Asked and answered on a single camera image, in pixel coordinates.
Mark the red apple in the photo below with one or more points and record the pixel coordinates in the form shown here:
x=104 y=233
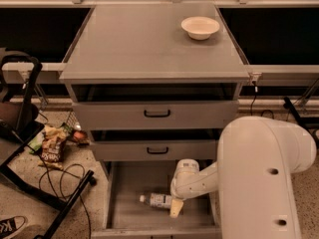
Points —
x=79 y=135

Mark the grey middle drawer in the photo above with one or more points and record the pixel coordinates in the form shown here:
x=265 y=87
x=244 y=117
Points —
x=154 y=150

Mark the grey open bottom drawer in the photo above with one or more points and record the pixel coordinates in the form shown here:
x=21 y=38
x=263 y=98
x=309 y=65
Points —
x=127 y=218

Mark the green snack packet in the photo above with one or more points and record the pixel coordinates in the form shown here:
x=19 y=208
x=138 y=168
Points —
x=36 y=143

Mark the clear plastic water bottle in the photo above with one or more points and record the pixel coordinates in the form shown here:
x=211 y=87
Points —
x=156 y=200

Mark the grey drawer cabinet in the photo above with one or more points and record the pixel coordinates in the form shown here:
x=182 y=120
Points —
x=139 y=53

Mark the grey top drawer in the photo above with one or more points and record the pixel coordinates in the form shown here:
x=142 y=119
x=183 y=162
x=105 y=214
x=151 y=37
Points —
x=152 y=115

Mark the black cart frame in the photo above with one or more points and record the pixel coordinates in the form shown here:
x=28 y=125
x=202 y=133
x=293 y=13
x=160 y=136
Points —
x=18 y=125

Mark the brown chip bag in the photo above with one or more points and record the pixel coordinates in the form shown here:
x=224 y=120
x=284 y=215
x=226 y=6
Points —
x=53 y=146

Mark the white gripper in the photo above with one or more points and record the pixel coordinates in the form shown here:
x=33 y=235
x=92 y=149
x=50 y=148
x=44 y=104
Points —
x=179 y=188

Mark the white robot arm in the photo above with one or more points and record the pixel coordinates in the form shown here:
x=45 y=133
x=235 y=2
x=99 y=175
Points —
x=256 y=157

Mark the black white sneaker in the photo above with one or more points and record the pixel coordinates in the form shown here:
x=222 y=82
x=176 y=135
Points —
x=12 y=226

